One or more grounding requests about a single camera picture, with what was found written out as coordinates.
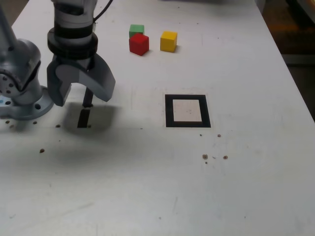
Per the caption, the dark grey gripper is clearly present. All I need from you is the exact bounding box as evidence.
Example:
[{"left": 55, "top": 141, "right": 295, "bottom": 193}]
[{"left": 46, "top": 54, "right": 117, "bottom": 107}]

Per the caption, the red cube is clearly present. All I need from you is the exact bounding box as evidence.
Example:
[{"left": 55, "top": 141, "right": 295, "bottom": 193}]
[{"left": 128, "top": 33, "right": 150, "bottom": 56}]

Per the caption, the green cube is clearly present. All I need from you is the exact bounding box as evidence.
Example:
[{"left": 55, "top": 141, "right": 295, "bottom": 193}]
[{"left": 128, "top": 24, "right": 145, "bottom": 40}]

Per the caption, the yellow cube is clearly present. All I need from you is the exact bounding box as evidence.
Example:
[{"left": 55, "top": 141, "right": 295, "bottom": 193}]
[{"left": 159, "top": 31, "right": 178, "bottom": 53}]

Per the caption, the black tape square outline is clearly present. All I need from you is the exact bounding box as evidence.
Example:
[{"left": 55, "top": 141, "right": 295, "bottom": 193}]
[{"left": 164, "top": 94, "right": 212, "bottom": 128}]

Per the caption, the black tape strip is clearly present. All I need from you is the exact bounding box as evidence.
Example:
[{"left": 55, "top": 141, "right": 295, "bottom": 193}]
[{"left": 77, "top": 88, "right": 94, "bottom": 129}]

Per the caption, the black cable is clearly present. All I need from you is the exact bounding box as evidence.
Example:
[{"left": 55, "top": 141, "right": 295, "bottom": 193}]
[{"left": 92, "top": 0, "right": 114, "bottom": 25}]

